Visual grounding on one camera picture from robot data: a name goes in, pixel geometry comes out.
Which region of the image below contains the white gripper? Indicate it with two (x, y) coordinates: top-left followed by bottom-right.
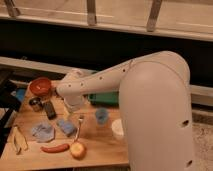
(64, 96), (85, 113)

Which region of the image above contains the metal fork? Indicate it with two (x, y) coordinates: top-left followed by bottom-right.
(74, 115), (84, 142)

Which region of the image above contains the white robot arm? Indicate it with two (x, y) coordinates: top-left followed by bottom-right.
(56, 51), (196, 171)

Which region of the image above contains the black rectangular block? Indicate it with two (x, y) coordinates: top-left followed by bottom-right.
(44, 101), (56, 119)

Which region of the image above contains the blue sponge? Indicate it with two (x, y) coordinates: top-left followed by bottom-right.
(56, 118), (76, 137)

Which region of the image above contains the blue plastic cup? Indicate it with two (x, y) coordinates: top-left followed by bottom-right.
(95, 108), (108, 124)

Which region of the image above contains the green plastic tray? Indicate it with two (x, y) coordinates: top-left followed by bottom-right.
(88, 92), (119, 106)

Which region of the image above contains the orange bowl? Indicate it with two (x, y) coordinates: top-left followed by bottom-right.
(29, 77), (52, 96)

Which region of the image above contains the small metal cup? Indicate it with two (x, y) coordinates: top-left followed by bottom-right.
(29, 97), (43, 112)

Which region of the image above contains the light blue cloth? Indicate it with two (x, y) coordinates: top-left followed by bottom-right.
(31, 122), (55, 143)

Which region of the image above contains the yellow red apple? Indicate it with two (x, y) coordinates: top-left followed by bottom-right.
(70, 141), (86, 159)

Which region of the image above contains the red chili pepper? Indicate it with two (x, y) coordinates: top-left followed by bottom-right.
(40, 143), (70, 153)

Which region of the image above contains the white plastic cup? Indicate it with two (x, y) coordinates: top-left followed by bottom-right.
(111, 119), (124, 140)

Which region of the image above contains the black chair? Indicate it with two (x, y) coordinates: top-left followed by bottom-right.
(0, 69), (21, 156)

